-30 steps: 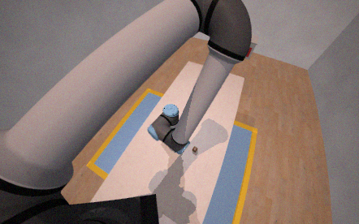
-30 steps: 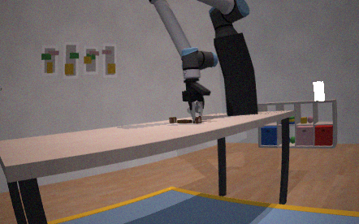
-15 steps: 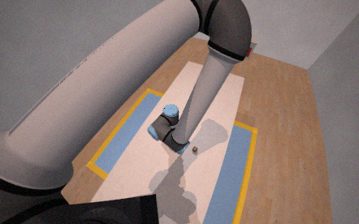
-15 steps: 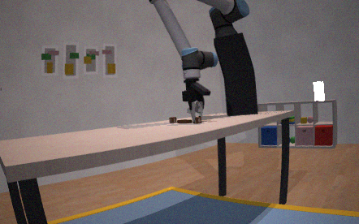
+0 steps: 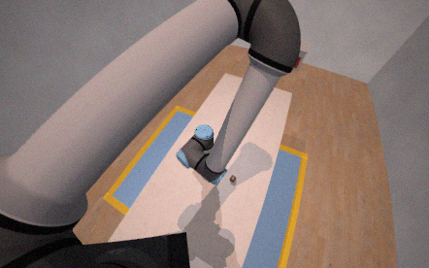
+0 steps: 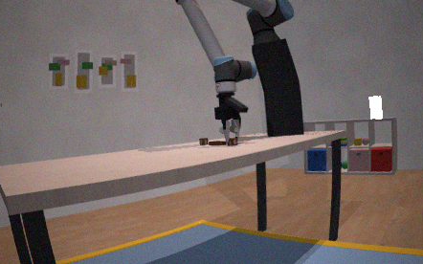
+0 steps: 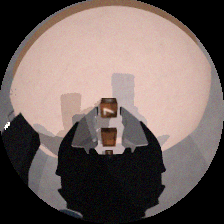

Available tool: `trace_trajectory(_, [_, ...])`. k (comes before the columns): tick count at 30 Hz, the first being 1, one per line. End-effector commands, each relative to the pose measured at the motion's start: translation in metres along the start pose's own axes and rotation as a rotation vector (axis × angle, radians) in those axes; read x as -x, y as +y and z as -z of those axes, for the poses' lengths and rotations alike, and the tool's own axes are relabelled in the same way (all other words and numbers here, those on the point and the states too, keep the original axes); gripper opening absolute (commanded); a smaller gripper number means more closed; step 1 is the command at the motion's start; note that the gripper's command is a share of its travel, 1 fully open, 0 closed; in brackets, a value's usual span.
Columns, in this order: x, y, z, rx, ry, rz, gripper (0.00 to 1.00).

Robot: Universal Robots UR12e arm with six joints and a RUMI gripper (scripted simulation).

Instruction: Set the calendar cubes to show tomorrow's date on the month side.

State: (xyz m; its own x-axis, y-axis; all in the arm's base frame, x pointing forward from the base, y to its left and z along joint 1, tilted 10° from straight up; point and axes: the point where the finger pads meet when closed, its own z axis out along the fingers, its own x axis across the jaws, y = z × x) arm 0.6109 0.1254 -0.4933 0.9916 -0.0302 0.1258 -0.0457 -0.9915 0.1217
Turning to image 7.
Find brown rectangular tray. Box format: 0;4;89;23
101;128;117;147

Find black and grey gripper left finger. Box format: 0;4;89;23
55;107;98;177

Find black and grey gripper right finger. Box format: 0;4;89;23
120;106;166;173

